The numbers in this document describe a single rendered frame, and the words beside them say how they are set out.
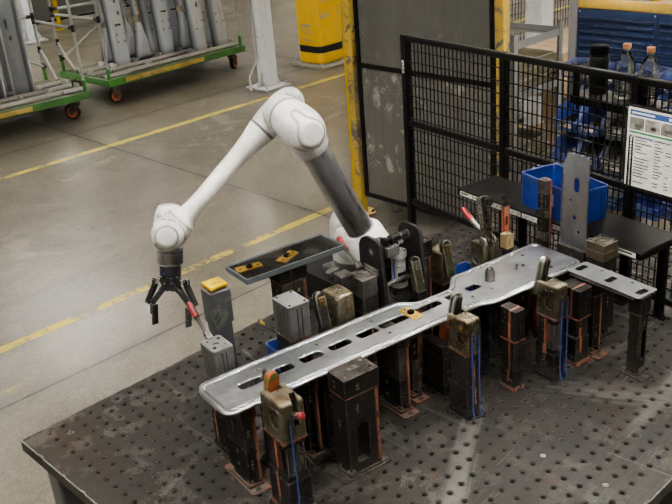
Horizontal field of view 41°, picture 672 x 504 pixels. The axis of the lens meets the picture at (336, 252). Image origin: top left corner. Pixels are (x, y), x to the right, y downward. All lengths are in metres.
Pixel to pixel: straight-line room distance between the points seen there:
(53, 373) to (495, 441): 2.70
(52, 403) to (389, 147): 2.68
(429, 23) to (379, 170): 1.12
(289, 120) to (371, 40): 2.89
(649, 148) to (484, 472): 1.31
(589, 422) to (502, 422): 0.26
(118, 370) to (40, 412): 0.45
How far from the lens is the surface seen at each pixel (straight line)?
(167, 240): 2.89
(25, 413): 4.55
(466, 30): 5.23
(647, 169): 3.32
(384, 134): 5.85
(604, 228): 3.32
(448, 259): 3.03
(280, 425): 2.33
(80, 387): 4.64
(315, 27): 10.55
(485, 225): 3.10
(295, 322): 2.68
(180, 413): 2.99
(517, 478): 2.62
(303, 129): 2.88
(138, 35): 10.52
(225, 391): 2.50
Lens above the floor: 2.34
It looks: 24 degrees down
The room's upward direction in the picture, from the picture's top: 5 degrees counter-clockwise
